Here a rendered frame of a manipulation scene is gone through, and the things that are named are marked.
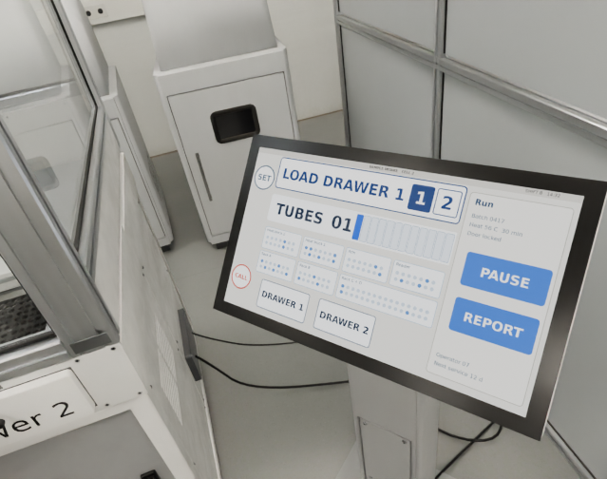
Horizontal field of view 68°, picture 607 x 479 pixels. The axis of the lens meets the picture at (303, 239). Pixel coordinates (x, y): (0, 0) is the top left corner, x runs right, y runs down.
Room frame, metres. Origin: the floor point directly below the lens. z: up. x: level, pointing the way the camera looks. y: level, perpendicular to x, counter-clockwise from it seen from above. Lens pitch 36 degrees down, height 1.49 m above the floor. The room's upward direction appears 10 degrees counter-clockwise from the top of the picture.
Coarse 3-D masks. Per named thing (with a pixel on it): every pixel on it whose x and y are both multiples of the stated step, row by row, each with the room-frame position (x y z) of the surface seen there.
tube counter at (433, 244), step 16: (336, 208) 0.57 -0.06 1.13; (336, 224) 0.55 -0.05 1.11; (352, 224) 0.54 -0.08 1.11; (368, 224) 0.53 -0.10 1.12; (384, 224) 0.52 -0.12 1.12; (400, 224) 0.50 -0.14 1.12; (416, 224) 0.49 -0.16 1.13; (352, 240) 0.53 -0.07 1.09; (368, 240) 0.51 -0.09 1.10; (384, 240) 0.50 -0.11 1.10; (400, 240) 0.49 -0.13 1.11; (416, 240) 0.48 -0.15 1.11; (432, 240) 0.47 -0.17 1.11; (448, 240) 0.46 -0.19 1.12; (416, 256) 0.47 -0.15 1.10; (432, 256) 0.46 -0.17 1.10; (448, 256) 0.45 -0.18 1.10
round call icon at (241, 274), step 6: (234, 264) 0.61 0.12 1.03; (240, 264) 0.60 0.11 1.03; (246, 264) 0.59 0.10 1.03; (234, 270) 0.60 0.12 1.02; (240, 270) 0.59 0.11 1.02; (246, 270) 0.59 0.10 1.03; (252, 270) 0.58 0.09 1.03; (234, 276) 0.59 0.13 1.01; (240, 276) 0.59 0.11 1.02; (246, 276) 0.58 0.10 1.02; (252, 276) 0.58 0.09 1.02; (234, 282) 0.59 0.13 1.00; (240, 282) 0.58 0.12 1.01; (246, 282) 0.57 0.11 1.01; (240, 288) 0.57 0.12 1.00; (246, 288) 0.57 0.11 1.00
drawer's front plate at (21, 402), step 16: (32, 384) 0.51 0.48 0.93; (48, 384) 0.51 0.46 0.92; (64, 384) 0.51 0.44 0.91; (80, 384) 0.53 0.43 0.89; (0, 400) 0.49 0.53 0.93; (16, 400) 0.49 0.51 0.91; (32, 400) 0.50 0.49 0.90; (48, 400) 0.50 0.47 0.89; (64, 400) 0.51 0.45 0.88; (80, 400) 0.51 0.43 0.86; (0, 416) 0.49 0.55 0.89; (16, 416) 0.49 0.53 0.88; (48, 416) 0.50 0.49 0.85; (64, 416) 0.50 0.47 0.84; (80, 416) 0.51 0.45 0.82; (16, 432) 0.49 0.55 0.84; (32, 432) 0.49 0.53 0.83
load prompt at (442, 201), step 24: (288, 168) 0.66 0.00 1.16; (312, 168) 0.63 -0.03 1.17; (336, 168) 0.61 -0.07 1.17; (312, 192) 0.61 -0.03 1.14; (336, 192) 0.59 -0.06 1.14; (360, 192) 0.57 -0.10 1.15; (384, 192) 0.55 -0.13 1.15; (408, 192) 0.53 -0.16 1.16; (432, 192) 0.51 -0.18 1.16; (456, 192) 0.49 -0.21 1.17; (432, 216) 0.49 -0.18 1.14; (456, 216) 0.47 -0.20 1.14
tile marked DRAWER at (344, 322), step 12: (324, 300) 0.49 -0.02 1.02; (324, 312) 0.48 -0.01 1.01; (336, 312) 0.47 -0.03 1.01; (348, 312) 0.46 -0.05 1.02; (360, 312) 0.45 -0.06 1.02; (324, 324) 0.47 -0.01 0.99; (336, 324) 0.46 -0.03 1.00; (348, 324) 0.45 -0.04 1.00; (360, 324) 0.44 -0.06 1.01; (372, 324) 0.43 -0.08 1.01; (336, 336) 0.45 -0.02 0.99; (348, 336) 0.44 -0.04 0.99; (360, 336) 0.43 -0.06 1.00
